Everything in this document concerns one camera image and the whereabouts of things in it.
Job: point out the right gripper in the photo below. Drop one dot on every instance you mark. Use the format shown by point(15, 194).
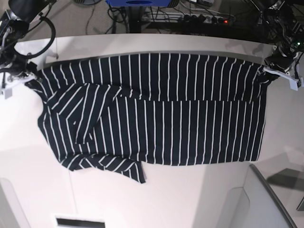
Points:
point(14, 69)

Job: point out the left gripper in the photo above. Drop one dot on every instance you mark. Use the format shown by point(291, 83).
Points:
point(289, 45)

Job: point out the navy white striped t-shirt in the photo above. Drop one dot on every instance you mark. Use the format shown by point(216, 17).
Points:
point(115, 113)

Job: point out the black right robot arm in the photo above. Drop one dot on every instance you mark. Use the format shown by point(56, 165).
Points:
point(28, 11)

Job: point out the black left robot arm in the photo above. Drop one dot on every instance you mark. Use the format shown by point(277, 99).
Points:
point(262, 5)

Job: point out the white power strip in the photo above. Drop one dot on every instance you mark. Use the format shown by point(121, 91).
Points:
point(178, 17)

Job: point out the blue bin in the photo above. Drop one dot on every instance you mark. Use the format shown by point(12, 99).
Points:
point(147, 3)

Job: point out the black table leg post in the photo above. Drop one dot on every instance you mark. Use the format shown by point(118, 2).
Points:
point(135, 19)

